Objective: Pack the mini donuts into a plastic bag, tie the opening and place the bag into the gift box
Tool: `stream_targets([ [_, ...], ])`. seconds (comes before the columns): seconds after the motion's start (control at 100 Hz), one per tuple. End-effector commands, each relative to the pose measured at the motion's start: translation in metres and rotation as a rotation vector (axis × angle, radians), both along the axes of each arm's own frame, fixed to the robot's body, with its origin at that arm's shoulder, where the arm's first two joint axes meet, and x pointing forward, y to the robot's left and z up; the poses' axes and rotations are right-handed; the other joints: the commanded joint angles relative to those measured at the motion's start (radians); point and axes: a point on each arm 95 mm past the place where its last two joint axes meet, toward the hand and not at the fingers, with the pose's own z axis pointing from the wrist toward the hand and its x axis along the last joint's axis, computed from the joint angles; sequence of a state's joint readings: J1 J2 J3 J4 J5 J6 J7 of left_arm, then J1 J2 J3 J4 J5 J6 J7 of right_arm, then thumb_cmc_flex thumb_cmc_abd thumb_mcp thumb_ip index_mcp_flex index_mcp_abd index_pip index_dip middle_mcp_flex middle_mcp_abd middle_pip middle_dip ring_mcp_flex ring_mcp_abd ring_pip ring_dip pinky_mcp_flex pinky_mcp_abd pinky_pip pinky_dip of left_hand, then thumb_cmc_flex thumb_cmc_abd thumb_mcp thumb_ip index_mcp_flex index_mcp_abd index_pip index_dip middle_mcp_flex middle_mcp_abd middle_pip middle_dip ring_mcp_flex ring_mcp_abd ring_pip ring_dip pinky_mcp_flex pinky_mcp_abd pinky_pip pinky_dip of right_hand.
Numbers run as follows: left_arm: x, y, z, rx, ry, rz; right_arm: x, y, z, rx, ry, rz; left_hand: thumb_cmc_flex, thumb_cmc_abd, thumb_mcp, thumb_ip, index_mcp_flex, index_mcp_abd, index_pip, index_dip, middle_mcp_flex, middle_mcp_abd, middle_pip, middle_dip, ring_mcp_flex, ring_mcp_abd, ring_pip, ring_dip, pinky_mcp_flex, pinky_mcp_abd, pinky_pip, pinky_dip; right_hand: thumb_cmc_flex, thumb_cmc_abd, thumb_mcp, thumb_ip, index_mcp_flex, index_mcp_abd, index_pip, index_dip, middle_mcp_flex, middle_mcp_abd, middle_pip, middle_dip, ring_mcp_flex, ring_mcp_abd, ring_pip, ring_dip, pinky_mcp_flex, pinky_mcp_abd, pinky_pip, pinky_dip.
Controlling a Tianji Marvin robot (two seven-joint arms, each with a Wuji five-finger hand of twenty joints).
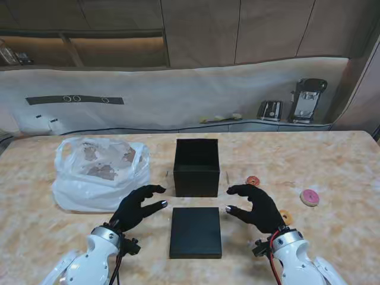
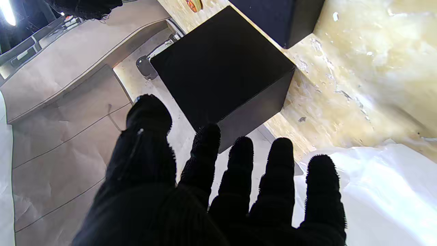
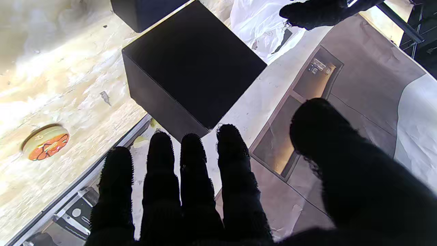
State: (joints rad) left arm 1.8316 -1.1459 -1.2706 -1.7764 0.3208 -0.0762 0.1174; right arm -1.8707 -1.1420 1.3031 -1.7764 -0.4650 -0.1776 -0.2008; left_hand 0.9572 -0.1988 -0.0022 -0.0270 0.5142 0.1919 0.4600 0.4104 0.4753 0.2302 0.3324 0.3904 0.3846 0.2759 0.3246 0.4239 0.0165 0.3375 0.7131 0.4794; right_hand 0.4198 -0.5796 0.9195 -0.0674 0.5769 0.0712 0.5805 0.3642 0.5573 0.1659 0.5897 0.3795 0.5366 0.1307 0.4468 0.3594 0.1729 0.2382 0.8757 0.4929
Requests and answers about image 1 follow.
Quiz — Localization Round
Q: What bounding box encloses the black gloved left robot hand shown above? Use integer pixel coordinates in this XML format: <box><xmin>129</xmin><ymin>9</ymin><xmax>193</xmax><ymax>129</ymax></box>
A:
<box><xmin>109</xmin><ymin>184</ymin><xmax>169</xmax><ymax>236</ymax></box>

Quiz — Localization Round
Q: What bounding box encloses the dark cutting board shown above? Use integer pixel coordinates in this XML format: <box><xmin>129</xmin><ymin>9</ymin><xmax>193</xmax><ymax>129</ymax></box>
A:
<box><xmin>204</xmin><ymin>117</ymin><xmax>243</xmax><ymax>124</ymax></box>

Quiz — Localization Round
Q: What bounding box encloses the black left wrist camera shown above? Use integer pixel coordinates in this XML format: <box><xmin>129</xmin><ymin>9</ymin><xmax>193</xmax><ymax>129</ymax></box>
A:
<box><xmin>120</xmin><ymin>236</ymin><xmax>141</xmax><ymax>256</ymax></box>

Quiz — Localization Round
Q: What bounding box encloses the black silver coffee machine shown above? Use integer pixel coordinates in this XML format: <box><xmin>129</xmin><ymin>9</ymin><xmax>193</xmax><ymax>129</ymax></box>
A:
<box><xmin>287</xmin><ymin>77</ymin><xmax>328</xmax><ymax>124</ymax></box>

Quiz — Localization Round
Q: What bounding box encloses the grey kitchen counter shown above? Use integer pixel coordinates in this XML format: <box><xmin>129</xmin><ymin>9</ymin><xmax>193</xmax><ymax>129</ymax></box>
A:
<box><xmin>59</xmin><ymin>118</ymin><xmax>333</xmax><ymax>136</ymax></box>

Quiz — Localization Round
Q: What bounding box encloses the white printed plastic bag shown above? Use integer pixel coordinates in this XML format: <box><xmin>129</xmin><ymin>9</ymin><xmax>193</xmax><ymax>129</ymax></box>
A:
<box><xmin>52</xmin><ymin>137</ymin><xmax>151</xmax><ymax>212</ymax></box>

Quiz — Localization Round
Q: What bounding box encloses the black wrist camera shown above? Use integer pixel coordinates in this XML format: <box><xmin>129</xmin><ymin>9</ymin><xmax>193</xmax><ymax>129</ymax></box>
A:
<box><xmin>120</xmin><ymin>236</ymin><xmax>141</xmax><ymax>256</ymax></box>
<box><xmin>252</xmin><ymin>239</ymin><xmax>273</xmax><ymax>258</ymax></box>

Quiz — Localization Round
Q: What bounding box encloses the dark left wrist cable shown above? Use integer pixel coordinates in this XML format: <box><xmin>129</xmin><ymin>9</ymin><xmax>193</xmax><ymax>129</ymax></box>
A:
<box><xmin>109</xmin><ymin>255</ymin><xmax>122</xmax><ymax>285</ymax></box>

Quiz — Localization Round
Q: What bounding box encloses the small black shelf item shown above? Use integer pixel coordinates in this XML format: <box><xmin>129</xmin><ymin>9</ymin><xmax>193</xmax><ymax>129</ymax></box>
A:
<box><xmin>14</xmin><ymin>52</ymin><xmax>34</xmax><ymax>65</ymax></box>

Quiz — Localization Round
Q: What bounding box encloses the red right wrist cable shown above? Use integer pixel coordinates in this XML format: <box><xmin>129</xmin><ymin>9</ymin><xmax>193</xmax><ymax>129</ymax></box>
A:
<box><xmin>268</xmin><ymin>230</ymin><xmax>283</xmax><ymax>285</ymax></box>

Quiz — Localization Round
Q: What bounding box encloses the black gift box lid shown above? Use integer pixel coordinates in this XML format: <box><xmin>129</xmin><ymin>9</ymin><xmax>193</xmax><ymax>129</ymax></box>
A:
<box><xmin>169</xmin><ymin>207</ymin><xmax>223</xmax><ymax>259</ymax></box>

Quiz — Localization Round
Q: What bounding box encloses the pink frosted mini donut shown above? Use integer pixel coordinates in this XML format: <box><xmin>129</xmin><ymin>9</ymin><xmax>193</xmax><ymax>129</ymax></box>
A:
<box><xmin>299</xmin><ymin>189</ymin><xmax>321</xmax><ymax>207</ymax></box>

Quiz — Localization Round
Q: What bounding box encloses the dark wall strip with rings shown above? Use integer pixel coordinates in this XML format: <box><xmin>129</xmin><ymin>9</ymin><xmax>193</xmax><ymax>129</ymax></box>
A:
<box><xmin>25</xmin><ymin>95</ymin><xmax>125</xmax><ymax>106</ymax></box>

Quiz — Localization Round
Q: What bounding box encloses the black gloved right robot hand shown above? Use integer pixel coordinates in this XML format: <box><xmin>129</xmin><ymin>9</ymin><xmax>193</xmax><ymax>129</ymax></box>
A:
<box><xmin>226</xmin><ymin>183</ymin><xmax>286</xmax><ymax>235</ymax></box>

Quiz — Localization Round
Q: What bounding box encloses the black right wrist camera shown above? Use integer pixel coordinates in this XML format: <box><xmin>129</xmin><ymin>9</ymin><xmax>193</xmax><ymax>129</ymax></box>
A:
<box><xmin>252</xmin><ymin>239</ymin><xmax>273</xmax><ymax>258</ymax></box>

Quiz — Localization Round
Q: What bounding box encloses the open black gift box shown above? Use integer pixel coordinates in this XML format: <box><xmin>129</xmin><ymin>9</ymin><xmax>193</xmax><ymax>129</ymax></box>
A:
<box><xmin>173</xmin><ymin>138</ymin><xmax>221</xmax><ymax>198</ymax></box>

